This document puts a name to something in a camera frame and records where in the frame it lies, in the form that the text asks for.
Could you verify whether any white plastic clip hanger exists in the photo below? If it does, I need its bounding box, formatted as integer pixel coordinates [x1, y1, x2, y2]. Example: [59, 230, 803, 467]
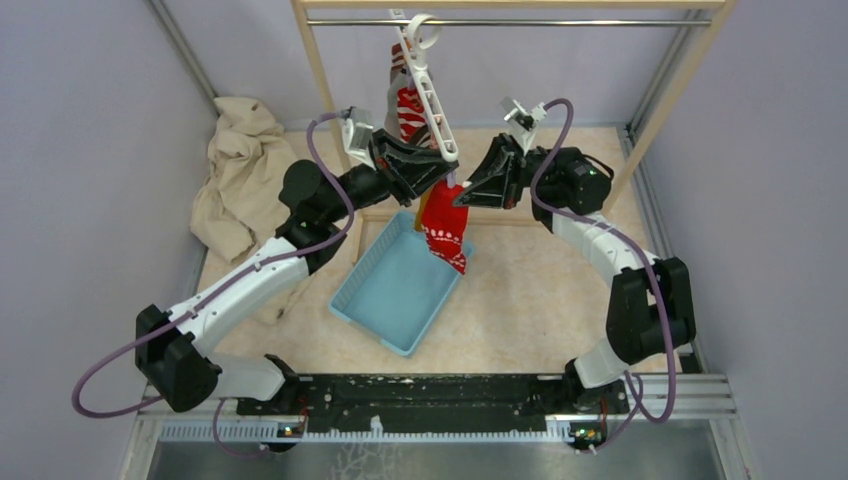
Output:
[389, 9, 459, 161]

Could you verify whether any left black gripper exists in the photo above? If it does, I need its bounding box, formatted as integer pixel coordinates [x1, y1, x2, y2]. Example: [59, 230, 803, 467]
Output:
[324, 128, 460, 223]

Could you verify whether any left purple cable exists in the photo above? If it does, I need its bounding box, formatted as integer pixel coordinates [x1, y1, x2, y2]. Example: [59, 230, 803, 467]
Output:
[70, 111, 357, 458]

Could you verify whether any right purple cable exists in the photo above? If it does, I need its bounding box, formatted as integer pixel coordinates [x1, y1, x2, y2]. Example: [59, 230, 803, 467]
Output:
[527, 97, 678, 455]

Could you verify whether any metal rack rod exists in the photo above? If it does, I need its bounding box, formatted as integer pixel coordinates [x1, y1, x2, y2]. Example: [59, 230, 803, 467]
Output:
[307, 19, 712, 28]

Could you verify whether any purple cable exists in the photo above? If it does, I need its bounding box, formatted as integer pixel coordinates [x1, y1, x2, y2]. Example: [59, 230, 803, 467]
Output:
[70, 111, 357, 458]
[527, 97, 678, 455]

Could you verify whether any grey striped-cuff sock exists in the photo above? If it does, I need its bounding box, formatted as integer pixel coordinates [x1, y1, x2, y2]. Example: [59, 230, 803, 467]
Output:
[389, 43, 406, 84]

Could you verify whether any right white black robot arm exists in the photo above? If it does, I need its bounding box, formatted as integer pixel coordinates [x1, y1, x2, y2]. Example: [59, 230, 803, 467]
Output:
[454, 134, 696, 412]

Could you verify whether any red Santa Christmas sock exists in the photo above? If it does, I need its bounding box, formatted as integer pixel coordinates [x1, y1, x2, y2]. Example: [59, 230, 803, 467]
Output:
[420, 180, 469, 275]

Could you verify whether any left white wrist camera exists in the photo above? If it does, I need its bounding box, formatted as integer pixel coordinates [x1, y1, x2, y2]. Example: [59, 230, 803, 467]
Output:
[342, 107, 376, 170]

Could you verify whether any red white striped sock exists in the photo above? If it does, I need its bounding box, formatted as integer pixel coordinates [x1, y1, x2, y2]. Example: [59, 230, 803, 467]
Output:
[396, 87, 429, 146]

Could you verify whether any beige crumpled cloth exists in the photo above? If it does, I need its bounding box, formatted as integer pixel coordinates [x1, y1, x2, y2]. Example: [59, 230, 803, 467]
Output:
[189, 97, 297, 289]

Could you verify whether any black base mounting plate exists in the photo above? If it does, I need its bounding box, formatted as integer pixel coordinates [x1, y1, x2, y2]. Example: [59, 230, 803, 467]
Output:
[237, 374, 630, 434]

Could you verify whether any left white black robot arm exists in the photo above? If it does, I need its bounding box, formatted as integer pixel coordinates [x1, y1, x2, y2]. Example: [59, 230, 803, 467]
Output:
[134, 129, 459, 414]

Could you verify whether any blue plastic basket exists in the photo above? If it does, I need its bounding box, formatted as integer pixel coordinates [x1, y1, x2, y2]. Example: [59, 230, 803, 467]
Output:
[328, 211, 463, 357]

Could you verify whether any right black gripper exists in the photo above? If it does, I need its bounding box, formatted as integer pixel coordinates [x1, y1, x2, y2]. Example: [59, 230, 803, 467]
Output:
[449, 133, 582, 211]

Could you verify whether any wooden clothes rack frame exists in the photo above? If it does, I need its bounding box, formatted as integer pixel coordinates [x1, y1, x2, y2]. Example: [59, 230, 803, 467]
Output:
[289, 0, 739, 266]

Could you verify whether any mustard yellow sock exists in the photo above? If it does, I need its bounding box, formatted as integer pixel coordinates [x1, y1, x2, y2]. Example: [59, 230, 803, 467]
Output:
[414, 203, 425, 232]

